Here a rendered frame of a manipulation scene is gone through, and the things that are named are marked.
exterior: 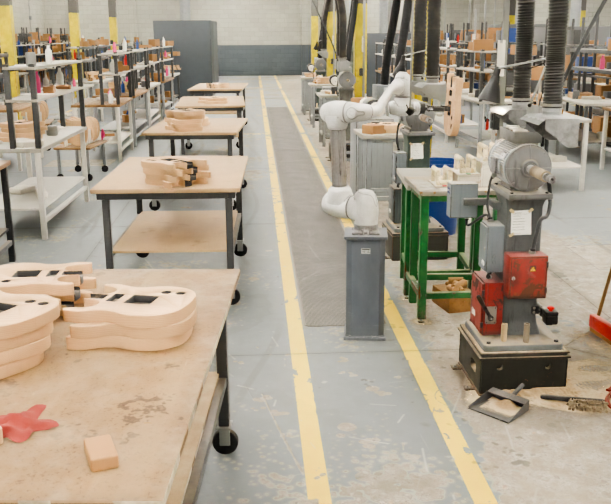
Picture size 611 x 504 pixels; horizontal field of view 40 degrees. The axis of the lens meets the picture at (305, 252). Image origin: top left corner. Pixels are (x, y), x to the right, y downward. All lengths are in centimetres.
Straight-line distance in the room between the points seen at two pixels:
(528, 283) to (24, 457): 308
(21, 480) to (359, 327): 361
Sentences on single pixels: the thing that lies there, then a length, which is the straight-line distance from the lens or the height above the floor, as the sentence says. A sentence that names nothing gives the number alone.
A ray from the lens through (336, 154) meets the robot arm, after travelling 543.
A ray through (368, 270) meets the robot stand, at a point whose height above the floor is 48.
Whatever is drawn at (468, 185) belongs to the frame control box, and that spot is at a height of 111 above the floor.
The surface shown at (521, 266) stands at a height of 74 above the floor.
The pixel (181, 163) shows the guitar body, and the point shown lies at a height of 107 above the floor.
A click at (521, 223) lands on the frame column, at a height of 95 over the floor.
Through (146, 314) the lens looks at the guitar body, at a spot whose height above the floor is 103.
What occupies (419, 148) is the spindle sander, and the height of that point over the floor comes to 97.
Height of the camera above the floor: 196
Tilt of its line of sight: 15 degrees down
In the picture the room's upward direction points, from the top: straight up
